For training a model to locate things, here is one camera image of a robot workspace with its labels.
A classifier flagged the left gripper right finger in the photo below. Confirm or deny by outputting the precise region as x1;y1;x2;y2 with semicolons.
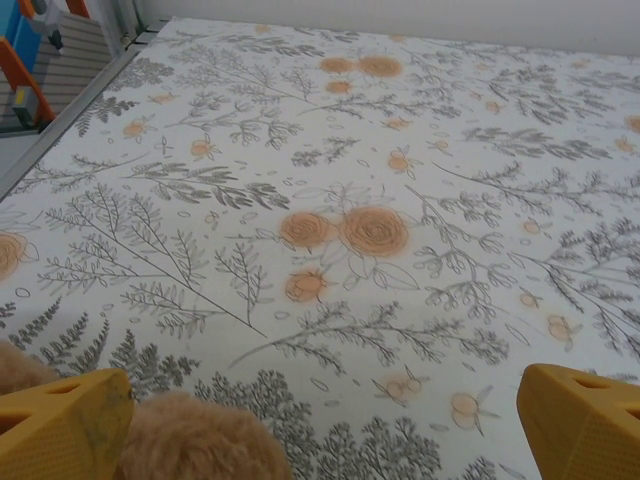
517;363;640;480

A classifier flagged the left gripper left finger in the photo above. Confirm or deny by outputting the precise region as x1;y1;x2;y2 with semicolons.
0;367;135;480

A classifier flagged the brown teddy bear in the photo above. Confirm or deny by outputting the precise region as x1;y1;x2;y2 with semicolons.
0;339;294;480

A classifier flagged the blue orange machine sticker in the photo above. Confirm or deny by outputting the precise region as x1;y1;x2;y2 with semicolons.
0;0;119;136

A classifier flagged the floral patterned tablecloth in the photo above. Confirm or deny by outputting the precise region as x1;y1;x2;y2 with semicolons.
0;17;640;480

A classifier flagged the left aluminium side rail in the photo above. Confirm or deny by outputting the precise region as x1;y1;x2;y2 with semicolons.
0;18;174;201

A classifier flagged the left aluminium upright post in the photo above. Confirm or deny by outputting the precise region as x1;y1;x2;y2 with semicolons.
97;0;151;56

